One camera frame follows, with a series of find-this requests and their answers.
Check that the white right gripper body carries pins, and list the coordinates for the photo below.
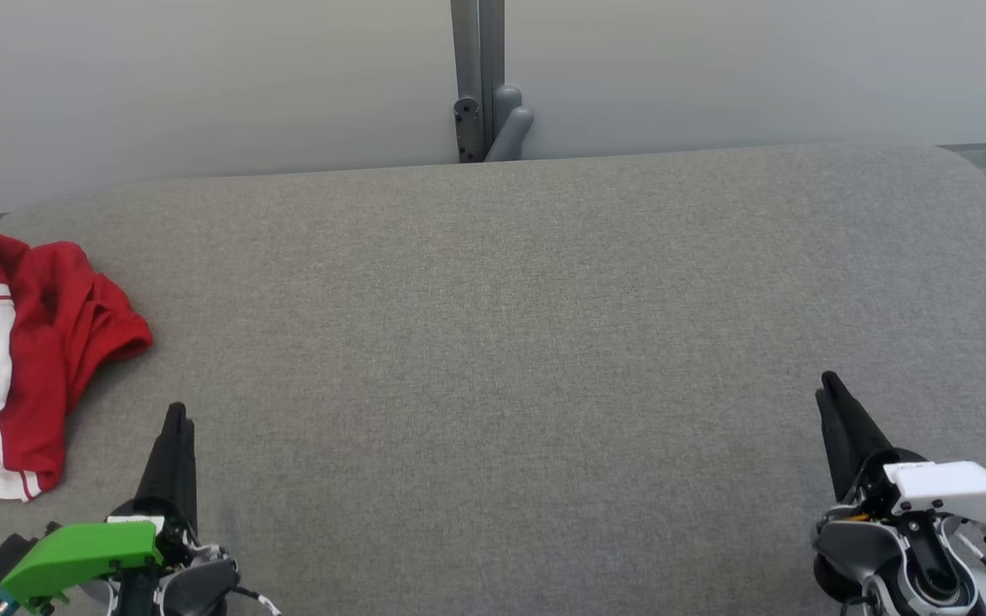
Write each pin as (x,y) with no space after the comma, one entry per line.
(955,492)

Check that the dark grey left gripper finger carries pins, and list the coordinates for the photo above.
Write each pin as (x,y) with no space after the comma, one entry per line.
(166,479)
(192,479)

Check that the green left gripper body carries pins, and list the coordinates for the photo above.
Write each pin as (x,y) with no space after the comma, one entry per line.
(82,552)

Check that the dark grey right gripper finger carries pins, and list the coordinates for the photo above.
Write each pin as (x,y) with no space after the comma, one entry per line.
(840,466)
(861,436)

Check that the grey fabric sofa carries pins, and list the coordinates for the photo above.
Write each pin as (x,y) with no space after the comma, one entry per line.
(493,342)

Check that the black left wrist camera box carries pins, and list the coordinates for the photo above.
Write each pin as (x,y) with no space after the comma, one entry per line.
(9,554)

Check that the grey metal partition post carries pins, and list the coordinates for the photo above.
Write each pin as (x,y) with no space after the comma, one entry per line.
(476,51)

